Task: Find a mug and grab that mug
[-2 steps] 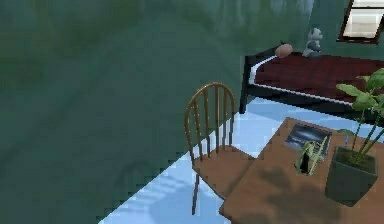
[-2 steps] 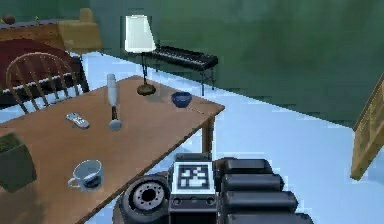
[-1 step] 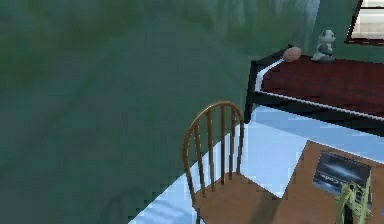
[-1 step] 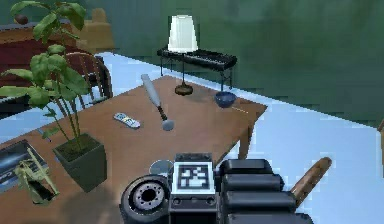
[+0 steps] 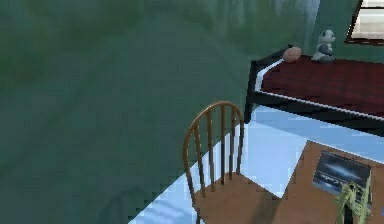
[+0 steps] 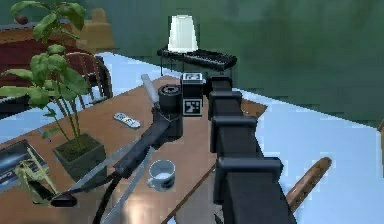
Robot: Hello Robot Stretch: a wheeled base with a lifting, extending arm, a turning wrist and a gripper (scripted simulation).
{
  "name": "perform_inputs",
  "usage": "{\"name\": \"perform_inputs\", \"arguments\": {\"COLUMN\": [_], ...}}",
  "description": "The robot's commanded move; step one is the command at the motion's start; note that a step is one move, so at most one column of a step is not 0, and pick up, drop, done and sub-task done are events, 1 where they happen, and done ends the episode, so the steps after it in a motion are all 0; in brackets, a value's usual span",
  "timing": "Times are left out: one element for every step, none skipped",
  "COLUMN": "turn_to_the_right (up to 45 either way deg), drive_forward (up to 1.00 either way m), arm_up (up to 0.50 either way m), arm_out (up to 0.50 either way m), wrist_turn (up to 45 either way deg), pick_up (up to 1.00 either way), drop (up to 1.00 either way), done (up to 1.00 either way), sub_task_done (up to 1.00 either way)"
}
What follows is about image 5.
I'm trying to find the dark blue book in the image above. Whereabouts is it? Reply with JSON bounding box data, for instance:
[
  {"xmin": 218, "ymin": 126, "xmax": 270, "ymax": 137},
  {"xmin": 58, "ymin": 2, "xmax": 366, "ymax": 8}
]
[{"xmin": 312, "ymin": 150, "xmax": 373, "ymax": 208}]

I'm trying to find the brown oval ball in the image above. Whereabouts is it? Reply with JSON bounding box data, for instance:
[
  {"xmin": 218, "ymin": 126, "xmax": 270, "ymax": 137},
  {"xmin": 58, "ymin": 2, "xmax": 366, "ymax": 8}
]
[{"xmin": 282, "ymin": 46, "xmax": 303, "ymax": 63}]

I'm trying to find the brown wooden spindle chair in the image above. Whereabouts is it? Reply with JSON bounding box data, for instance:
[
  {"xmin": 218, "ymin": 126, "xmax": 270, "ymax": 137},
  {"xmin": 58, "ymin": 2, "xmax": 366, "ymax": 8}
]
[{"xmin": 182, "ymin": 100, "xmax": 282, "ymax": 224}]

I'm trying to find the grey white teddy bear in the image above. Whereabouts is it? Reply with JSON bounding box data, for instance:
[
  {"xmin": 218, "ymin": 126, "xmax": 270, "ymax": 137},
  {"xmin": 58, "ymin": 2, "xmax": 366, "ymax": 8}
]
[{"xmin": 311, "ymin": 29, "xmax": 337, "ymax": 63}]

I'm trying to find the brown wooden table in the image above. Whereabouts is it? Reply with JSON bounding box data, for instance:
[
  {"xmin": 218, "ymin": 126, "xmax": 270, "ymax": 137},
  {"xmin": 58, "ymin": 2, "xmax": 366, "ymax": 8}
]
[{"xmin": 272, "ymin": 140, "xmax": 384, "ymax": 224}]

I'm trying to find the black bed with red cover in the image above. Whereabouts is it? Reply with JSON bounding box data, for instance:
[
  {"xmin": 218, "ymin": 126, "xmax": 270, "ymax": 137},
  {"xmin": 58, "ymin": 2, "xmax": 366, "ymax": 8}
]
[{"xmin": 244, "ymin": 43, "xmax": 384, "ymax": 138}]

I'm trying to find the brown framed window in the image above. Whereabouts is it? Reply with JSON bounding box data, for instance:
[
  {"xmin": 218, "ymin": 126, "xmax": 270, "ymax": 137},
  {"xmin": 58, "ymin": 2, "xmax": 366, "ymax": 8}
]
[{"xmin": 344, "ymin": 0, "xmax": 384, "ymax": 46}]

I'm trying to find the pale yellow green statuette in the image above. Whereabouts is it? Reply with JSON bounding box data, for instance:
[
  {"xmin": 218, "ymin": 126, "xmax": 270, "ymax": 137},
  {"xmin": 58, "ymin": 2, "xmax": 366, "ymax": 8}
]
[{"xmin": 334, "ymin": 176, "xmax": 372, "ymax": 224}]

